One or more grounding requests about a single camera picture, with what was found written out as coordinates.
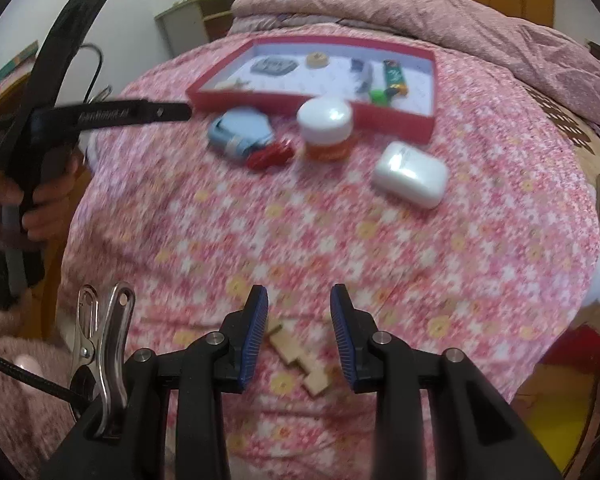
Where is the pink quilt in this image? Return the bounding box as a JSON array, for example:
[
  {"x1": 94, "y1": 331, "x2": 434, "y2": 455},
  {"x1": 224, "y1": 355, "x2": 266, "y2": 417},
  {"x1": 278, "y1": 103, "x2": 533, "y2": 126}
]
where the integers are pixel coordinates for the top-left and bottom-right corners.
[{"x1": 230, "y1": 0, "x2": 600, "y2": 136}]

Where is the black braided cable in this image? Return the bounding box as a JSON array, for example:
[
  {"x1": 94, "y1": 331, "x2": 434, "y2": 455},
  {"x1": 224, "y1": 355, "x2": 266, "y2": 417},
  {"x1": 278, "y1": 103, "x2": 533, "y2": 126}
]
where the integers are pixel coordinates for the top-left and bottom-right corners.
[{"x1": 0, "y1": 342, "x2": 88, "y2": 406}]

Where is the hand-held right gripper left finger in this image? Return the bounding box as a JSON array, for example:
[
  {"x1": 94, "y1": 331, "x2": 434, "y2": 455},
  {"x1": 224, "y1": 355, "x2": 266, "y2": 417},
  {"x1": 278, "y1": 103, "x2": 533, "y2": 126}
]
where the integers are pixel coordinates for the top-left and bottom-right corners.
[{"x1": 40, "y1": 284, "x2": 270, "y2": 480}]

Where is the white earbud case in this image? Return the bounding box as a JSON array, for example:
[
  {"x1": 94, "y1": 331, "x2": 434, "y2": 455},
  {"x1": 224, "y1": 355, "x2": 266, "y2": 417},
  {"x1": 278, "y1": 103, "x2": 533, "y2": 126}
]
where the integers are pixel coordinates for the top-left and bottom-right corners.
[{"x1": 371, "y1": 141, "x2": 450, "y2": 209}]

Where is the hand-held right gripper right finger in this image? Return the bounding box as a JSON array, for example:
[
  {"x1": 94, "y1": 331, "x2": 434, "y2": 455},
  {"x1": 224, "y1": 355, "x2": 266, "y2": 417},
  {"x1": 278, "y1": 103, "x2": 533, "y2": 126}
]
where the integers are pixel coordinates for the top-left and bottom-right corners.
[{"x1": 330, "y1": 284, "x2": 563, "y2": 480}]

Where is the low open shelf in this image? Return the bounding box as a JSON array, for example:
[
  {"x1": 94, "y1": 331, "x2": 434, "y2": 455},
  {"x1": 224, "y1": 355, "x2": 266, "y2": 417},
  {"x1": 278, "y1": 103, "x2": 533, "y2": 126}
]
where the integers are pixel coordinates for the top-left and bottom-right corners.
[{"x1": 154, "y1": 0, "x2": 251, "y2": 58}]

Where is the white-lidded orange jar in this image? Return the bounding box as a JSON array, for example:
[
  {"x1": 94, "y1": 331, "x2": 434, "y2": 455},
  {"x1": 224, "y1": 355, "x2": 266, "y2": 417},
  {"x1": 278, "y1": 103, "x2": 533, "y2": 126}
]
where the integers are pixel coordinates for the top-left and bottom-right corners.
[{"x1": 296, "y1": 97, "x2": 355, "y2": 162}]

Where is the brown patterned mat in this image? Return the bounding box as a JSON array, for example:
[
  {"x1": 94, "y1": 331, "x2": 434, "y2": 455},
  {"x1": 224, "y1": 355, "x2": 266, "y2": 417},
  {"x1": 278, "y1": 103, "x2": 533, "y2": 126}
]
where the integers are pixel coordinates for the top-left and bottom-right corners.
[{"x1": 530, "y1": 85, "x2": 600, "y2": 161}]

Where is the metal spring clip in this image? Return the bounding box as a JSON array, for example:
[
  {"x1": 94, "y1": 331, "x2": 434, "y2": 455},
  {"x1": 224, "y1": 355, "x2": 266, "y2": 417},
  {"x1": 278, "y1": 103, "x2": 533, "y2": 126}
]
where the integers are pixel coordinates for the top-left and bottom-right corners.
[
  {"x1": 84, "y1": 85, "x2": 114, "y2": 107},
  {"x1": 70, "y1": 281, "x2": 137, "y2": 436}
]

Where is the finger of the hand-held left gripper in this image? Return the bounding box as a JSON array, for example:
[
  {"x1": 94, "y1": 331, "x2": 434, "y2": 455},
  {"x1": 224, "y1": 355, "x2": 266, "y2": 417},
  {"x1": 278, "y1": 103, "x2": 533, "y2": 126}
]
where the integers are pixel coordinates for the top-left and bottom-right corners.
[{"x1": 149, "y1": 100, "x2": 194, "y2": 123}]

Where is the small red toy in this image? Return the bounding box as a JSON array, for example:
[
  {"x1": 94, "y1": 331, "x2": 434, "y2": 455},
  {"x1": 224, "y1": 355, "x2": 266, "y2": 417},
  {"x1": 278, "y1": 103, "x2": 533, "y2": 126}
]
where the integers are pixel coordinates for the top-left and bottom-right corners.
[{"x1": 245, "y1": 141, "x2": 296, "y2": 171}]

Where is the wooden puzzle piece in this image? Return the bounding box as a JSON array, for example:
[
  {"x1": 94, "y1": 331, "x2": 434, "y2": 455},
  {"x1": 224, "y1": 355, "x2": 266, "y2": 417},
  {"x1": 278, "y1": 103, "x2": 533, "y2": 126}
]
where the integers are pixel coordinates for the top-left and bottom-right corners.
[{"x1": 266, "y1": 321, "x2": 338, "y2": 397}]

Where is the light blue plastic case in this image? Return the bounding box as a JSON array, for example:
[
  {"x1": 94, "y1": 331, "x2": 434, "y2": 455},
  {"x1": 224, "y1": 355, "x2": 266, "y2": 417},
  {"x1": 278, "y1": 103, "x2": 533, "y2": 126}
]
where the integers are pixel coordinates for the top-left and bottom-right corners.
[{"x1": 207, "y1": 109, "x2": 276, "y2": 162}]

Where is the pink fleece clothing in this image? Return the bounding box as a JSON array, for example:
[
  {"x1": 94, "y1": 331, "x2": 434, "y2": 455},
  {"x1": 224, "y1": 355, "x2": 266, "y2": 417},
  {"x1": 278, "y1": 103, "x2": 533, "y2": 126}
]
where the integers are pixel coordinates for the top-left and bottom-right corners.
[{"x1": 0, "y1": 287, "x2": 88, "y2": 480}]

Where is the red cardboard box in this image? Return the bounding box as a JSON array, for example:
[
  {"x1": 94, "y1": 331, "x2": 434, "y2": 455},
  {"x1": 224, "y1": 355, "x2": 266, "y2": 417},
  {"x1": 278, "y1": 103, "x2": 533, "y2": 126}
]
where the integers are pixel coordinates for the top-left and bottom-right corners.
[{"x1": 186, "y1": 35, "x2": 438, "y2": 142}]

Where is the green lighter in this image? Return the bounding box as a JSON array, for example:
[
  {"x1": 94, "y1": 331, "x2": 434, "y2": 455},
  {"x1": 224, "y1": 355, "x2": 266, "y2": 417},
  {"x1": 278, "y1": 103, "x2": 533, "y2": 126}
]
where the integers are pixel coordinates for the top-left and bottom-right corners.
[{"x1": 382, "y1": 59, "x2": 411, "y2": 96}]

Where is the person's left hand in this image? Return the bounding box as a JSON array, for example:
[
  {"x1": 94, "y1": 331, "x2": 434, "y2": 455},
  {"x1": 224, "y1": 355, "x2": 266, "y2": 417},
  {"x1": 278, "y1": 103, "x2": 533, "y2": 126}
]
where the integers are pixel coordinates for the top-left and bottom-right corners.
[{"x1": 0, "y1": 152, "x2": 83, "y2": 246}]

